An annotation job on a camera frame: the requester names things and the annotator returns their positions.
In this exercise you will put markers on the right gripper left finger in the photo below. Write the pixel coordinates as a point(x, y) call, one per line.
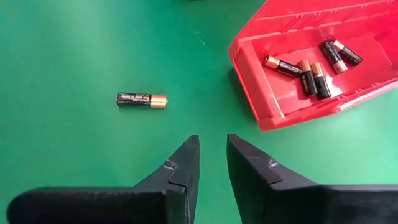
point(109, 205)

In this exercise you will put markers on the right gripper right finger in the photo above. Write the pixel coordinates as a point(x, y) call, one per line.
point(295, 205)

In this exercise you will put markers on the red plastic bin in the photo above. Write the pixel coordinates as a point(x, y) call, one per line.
point(357, 84)

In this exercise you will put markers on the green table mat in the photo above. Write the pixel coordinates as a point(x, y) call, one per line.
point(62, 46)

